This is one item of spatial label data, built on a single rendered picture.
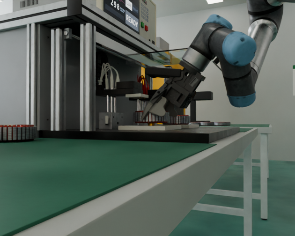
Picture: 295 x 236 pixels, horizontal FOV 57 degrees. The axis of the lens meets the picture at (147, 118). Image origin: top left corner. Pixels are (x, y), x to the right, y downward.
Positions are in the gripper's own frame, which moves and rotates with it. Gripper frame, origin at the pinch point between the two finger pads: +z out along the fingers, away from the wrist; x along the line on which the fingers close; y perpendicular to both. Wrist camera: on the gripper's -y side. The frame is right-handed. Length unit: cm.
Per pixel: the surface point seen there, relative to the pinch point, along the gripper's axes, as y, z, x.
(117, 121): -8.7, 7.4, -0.4
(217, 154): 25.3, -10.5, -33.0
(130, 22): -30.6, -21.4, 10.4
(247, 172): 37, 16, 114
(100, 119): -12.3, 9.5, -3.8
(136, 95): -6.6, -3.7, -3.0
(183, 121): 4.6, -1.7, 20.7
